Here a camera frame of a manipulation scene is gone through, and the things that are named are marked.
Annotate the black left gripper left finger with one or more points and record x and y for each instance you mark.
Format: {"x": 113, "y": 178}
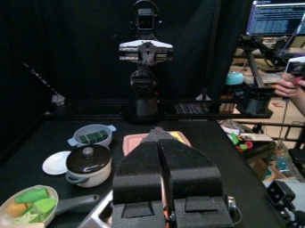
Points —
{"x": 136, "y": 178}

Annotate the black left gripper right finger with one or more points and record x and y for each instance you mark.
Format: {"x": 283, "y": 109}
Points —
{"x": 190, "y": 178}

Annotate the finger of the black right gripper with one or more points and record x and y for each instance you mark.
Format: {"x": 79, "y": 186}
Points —
{"x": 151, "y": 53}
{"x": 143, "y": 53}

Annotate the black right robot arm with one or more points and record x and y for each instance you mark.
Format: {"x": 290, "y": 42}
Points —
{"x": 144, "y": 98}

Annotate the person's forearm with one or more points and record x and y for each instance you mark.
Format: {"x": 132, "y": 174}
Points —
{"x": 299, "y": 102}

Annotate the person's hand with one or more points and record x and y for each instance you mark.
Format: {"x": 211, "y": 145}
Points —
{"x": 285, "y": 87}

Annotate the cream toy cooking pot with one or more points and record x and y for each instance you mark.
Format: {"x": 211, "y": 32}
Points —
{"x": 92, "y": 177}

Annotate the pink rectangular tray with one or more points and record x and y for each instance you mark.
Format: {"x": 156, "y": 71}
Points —
{"x": 131, "y": 142}

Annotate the black pot lid with knob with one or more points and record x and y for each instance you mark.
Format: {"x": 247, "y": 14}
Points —
{"x": 88, "y": 160}

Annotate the yellow toy food block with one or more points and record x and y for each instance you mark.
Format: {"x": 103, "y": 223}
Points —
{"x": 179, "y": 138}

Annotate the white round bowl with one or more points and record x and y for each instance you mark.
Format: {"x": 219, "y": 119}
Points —
{"x": 234, "y": 209}

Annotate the green toy piece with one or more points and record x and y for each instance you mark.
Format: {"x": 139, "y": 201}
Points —
{"x": 234, "y": 138}

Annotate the dark green toy block strip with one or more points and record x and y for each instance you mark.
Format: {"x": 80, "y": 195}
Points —
{"x": 93, "y": 136}

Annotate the red toy piece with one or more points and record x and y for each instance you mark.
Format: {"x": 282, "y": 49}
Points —
{"x": 249, "y": 144}

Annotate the black vented panel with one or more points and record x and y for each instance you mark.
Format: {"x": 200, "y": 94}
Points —
{"x": 188, "y": 108}

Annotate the teal cup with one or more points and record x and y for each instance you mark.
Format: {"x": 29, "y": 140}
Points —
{"x": 234, "y": 78}

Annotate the light green toy vegetable chunk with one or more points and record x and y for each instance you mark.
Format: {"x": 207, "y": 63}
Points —
{"x": 44, "y": 205}

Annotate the green toy cylinder vegetable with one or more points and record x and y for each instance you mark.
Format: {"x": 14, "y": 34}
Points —
{"x": 30, "y": 196}

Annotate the grey keyboard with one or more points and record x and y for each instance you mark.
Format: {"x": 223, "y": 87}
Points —
{"x": 267, "y": 78}

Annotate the yellow toy corn piece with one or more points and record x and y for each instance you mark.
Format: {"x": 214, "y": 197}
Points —
{"x": 16, "y": 209}

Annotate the computer monitor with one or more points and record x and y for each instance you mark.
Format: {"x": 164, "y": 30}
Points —
{"x": 275, "y": 17}

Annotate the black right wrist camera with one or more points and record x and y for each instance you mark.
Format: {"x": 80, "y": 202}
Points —
{"x": 144, "y": 19}

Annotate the silver frame corner clamp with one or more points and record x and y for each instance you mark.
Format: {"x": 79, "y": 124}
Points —
{"x": 57, "y": 99}
{"x": 203, "y": 97}

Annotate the black camera on stand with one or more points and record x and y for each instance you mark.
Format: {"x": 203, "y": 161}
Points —
{"x": 279, "y": 193}

